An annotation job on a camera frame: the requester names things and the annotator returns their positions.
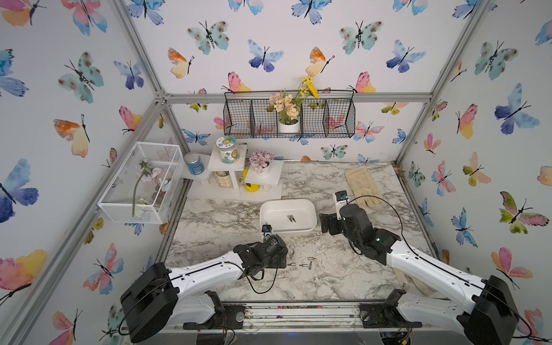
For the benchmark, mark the yellow bottle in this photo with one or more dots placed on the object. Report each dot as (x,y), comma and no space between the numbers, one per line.
(247,176)

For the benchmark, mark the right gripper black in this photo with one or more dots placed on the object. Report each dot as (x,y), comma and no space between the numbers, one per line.
(333,220)

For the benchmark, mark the beige work glove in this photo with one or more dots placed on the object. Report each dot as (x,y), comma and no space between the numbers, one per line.
(364,188)

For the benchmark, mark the beige jar under shelf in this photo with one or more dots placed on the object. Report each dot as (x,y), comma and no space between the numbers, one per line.
(223,178)

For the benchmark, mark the artificial pink flower stem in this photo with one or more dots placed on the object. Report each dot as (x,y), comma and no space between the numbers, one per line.
(146,173)

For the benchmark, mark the white tiered wooden shelf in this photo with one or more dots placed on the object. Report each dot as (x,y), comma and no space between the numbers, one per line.
(204,186)

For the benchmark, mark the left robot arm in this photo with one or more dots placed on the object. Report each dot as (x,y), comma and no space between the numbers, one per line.
(180,296)

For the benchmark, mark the flower pot in basket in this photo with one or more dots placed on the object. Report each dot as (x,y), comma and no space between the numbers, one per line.
(289,106)

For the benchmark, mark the white wire mesh cage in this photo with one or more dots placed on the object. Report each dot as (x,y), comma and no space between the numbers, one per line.
(116,200)

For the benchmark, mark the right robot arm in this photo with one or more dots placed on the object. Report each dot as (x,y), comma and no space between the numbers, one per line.
(481,309)

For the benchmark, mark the white plastic storage box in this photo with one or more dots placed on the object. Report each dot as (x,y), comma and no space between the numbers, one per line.
(275,213)

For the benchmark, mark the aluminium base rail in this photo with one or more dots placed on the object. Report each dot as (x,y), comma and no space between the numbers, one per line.
(297,317)

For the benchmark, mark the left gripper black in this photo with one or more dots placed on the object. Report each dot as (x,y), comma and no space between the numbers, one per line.
(277,263)

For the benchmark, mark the green lidded jar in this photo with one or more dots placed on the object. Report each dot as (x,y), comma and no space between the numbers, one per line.
(228,149)

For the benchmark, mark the blue tin can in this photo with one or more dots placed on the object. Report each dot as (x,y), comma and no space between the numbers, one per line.
(194,163)

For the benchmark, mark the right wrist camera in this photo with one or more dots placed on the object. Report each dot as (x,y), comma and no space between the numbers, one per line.
(341,199)

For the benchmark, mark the black wire wall basket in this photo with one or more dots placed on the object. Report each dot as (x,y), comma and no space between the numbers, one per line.
(277,115)

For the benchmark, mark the pink flowers in pot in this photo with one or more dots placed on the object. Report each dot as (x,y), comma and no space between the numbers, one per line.
(260,161)

